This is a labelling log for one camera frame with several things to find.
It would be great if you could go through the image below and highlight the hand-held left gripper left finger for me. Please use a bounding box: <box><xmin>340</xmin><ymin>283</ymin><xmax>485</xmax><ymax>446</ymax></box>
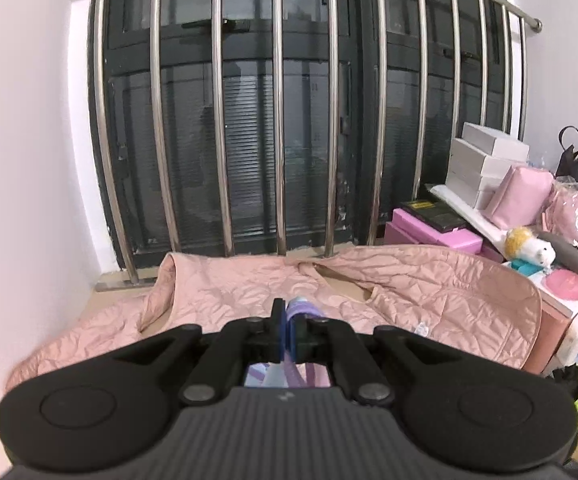
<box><xmin>113</xmin><ymin>297</ymin><xmax>288</xmax><ymax>407</ymax></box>

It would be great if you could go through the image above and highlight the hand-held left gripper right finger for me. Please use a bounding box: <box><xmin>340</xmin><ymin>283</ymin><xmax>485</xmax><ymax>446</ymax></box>
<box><xmin>288</xmin><ymin>307</ymin><xmax>464</xmax><ymax>407</ymax></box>

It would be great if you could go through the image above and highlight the pastel pink blue purple garment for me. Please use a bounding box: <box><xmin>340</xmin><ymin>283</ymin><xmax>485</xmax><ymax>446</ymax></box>
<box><xmin>245</xmin><ymin>296</ymin><xmax>331</xmax><ymax>390</ymax></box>

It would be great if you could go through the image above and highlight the pink quilted jacket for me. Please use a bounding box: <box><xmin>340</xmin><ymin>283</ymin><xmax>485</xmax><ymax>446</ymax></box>
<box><xmin>6</xmin><ymin>246</ymin><xmax>542</xmax><ymax>391</ymax></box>

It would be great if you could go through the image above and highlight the pink cardboard box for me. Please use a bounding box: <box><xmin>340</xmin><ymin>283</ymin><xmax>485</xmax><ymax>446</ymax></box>
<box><xmin>384</xmin><ymin>208</ymin><xmax>485</xmax><ymax>257</ymax></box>

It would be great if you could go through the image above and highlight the black flat box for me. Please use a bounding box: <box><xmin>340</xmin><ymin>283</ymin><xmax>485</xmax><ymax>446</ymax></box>
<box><xmin>399</xmin><ymin>199</ymin><xmax>466</xmax><ymax>234</ymax></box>

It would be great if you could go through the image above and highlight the white flat board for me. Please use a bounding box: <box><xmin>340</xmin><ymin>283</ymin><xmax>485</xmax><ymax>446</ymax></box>
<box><xmin>428</xmin><ymin>183</ymin><xmax>520</xmax><ymax>262</ymax></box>

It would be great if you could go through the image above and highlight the metal window railing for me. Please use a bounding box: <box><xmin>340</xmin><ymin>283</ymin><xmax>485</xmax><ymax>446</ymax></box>
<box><xmin>54</xmin><ymin>0</ymin><xmax>543</xmax><ymax>293</ymax></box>

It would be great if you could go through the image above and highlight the teal toy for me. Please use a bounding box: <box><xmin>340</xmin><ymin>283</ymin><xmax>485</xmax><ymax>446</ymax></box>
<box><xmin>510</xmin><ymin>258</ymin><xmax>546</xmax><ymax>278</ymax></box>

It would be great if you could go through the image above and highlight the white yellow plush toy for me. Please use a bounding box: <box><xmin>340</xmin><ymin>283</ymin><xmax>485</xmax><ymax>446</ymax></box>
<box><xmin>504</xmin><ymin>226</ymin><xmax>556</xmax><ymax>269</ymax></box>

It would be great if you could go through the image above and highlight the pink storage box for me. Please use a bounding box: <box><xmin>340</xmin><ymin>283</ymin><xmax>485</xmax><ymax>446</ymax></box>
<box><xmin>502</xmin><ymin>260</ymin><xmax>578</xmax><ymax>377</ymax></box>

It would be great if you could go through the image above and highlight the pink pouch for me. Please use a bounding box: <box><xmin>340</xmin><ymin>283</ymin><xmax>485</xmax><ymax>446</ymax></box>
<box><xmin>484</xmin><ymin>165</ymin><xmax>555</xmax><ymax>228</ymax></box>

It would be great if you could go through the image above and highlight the stack of white boxes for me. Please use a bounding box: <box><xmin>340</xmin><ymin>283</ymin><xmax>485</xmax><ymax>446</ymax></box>
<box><xmin>444</xmin><ymin>122</ymin><xmax>531</xmax><ymax>211</ymax></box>

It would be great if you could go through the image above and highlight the white plastic bag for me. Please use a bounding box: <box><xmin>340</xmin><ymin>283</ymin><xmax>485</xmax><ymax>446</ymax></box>
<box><xmin>556</xmin><ymin>311</ymin><xmax>578</xmax><ymax>367</ymax></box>

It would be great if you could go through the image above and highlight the grey oval case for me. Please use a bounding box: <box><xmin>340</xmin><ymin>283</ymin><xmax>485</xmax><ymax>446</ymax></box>
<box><xmin>536</xmin><ymin>231</ymin><xmax>578</xmax><ymax>289</ymax></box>

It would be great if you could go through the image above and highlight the pink bag in clear plastic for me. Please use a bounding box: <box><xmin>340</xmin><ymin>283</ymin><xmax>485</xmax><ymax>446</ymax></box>
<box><xmin>542</xmin><ymin>176</ymin><xmax>578</xmax><ymax>257</ymax></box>

